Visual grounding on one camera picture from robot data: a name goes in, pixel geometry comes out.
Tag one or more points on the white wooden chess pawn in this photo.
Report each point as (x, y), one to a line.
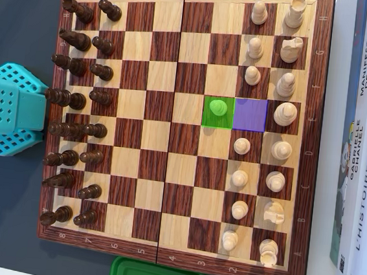
(240, 178)
(241, 146)
(229, 240)
(239, 210)
(259, 14)
(218, 107)
(255, 48)
(252, 76)

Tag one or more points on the teal perforated robot base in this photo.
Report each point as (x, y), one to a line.
(17, 74)

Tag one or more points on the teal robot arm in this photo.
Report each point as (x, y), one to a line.
(20, 105)

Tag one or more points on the wooden chess board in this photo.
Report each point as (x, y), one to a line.
(157, 141)

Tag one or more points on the dark wooden chess pawn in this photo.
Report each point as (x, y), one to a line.
(91, 157)
(104, 46)
(111, 11)
(85, 218)
(102, 72)
(101, 97)
(90, 192)
(97, 130)

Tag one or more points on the dark wooden chess queen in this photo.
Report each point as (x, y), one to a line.
(67, 130)

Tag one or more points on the white wooden chess knight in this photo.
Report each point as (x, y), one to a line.
(291, 52)
(273, 212)

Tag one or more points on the dark wooden chess bishop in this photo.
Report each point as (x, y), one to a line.
(73, 66)
(64, 158)

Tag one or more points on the dark wooden chess king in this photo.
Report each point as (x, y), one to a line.
(67, 98)

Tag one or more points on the dark wooden chess knight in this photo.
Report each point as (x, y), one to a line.
(77, 40)
(60, 180)

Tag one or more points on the white wooden chess rook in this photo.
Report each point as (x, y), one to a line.
(294, 15)
(268, 251)

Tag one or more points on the dark wooden chess rook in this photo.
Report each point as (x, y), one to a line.
(80, 12)
(57, 214)

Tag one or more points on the Gabrielle Chanel fashion book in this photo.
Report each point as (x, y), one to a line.
(353, 95)

